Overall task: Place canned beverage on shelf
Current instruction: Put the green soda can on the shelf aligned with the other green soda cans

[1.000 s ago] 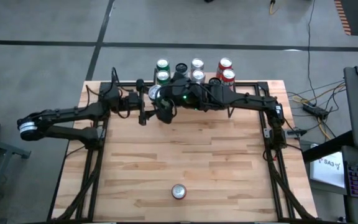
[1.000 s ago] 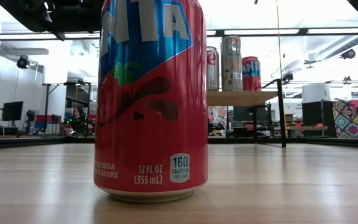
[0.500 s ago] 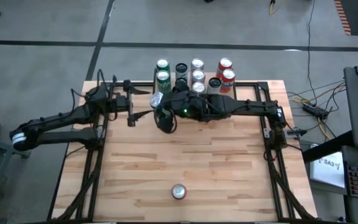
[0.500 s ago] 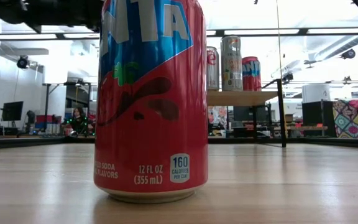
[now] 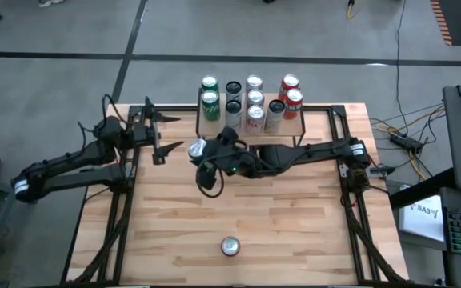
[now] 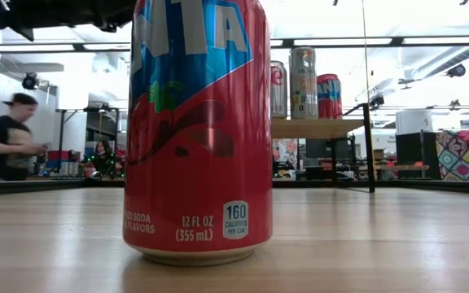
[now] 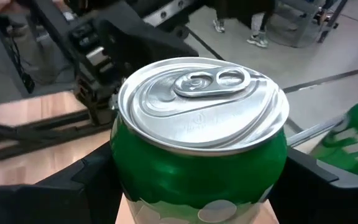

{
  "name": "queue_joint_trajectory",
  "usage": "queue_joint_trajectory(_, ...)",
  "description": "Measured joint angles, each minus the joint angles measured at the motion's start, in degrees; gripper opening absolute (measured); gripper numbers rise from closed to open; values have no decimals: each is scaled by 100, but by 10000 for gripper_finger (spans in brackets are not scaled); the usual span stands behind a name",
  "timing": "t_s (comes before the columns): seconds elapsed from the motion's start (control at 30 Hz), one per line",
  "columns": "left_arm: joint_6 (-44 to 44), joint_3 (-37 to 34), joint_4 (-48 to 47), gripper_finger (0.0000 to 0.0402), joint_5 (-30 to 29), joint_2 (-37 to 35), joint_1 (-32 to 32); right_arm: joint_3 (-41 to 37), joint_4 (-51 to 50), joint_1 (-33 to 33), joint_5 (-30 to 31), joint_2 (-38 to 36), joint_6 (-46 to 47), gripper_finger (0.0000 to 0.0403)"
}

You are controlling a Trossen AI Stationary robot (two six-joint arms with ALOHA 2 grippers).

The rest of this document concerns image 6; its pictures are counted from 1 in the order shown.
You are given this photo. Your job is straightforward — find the person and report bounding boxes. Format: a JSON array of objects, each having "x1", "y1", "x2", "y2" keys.
[
  {"x1": 90, "y1": 140, "x2": 117, "y2": 178},
  {"x1": 0, "y1": 92, "x2": 49, "y2": 182}
]

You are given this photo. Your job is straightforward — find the white box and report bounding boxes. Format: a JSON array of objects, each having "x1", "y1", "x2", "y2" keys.
[{"x1": 395, "y1": 109, "x2": 434, "y2": 135}]

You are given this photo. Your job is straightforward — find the colourful patchwork quilt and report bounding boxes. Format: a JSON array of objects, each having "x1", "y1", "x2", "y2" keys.
[{"x1": 436, "y1": 128, "x2": 469, "y2": 182}]

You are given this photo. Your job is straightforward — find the red Fanta can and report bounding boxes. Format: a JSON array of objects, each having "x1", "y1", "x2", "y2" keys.
[
  {"x1": 316, "y1": 72, "x2": 344, "y2": 120},
  {"x1": 122, "y1": 0, "x2": 274, "y2": 268}
]

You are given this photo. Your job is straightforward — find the black aluminium table frame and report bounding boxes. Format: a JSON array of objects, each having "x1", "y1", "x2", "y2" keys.
[{"x1": 0, "y1": 177, "x2": 469, "y2": 197}]

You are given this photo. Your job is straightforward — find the black cabinet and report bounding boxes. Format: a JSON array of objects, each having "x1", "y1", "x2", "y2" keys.
[{"x1": 395, "y1": 130, "x2": 441, "y2": 180}]

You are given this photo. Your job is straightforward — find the wooden shelf black metal frame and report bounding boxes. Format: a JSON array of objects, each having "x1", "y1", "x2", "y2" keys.
[{"x1": 270, "y1": 102, "x2": 377, "y2": 195}]

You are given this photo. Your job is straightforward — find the white Celsius Tropical Vibe can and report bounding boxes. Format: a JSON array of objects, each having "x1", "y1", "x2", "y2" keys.
[{"x1": 288, "y1": 46, "x2": 319, "y2": 120}]

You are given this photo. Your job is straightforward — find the black ceiling camera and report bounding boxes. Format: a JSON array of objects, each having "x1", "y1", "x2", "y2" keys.
[
  {"x1": 21, "y1": 72, "x2": 40, "y2": 90},
  {"x1": 445, "y1": 63, "x2": 467, "y2": 78}
]

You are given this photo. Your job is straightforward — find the silver beverage can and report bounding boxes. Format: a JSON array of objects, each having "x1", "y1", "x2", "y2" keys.
[{"x1": 270, "y1": 59, "x2": 289, "y2": 120}]

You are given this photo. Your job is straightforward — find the yellow hanging cord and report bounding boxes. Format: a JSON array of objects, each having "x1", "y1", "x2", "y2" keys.
[{"x1": 360, "y1": 0, "x2": 370, "y2": 106}]

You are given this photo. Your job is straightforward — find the floral patterned cloth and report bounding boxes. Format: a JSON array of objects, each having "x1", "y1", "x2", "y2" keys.
[{"x1": 273, "y1": 138, "x2": 299, "y2": 180}]

